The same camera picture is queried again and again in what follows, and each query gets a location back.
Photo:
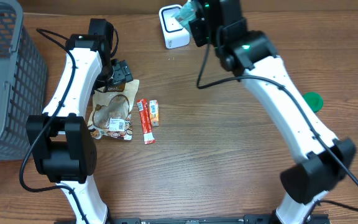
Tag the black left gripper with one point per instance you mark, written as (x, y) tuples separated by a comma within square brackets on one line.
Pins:
[(120, 72)]

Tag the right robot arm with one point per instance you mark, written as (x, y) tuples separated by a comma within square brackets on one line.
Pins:
[(321, 159)]

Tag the green white cup container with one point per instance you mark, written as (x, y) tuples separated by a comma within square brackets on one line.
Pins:
[(314, 101)]

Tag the red snack packet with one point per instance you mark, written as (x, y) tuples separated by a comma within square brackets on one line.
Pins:
[(145, 120)]

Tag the orange Kleenex tissue pack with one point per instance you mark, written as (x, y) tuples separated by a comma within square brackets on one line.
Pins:
[(154, 113)]

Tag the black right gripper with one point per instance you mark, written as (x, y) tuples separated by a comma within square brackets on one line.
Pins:
[(197, 28)]

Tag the white barcode scanner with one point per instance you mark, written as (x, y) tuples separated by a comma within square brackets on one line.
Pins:
[(175, 35)]

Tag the teal orange soup packet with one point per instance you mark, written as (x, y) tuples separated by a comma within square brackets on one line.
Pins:
[(186, 14)]

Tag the grey plastic mesh basket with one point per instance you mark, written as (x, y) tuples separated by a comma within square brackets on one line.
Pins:
[(23, 78)]

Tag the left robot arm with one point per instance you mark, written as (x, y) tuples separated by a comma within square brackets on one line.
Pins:
[(60, 142)]

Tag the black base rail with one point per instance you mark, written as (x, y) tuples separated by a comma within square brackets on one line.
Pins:
[(194, 221)]

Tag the white brown snack bag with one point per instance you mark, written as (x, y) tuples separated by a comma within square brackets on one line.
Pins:
[(112, 111)]

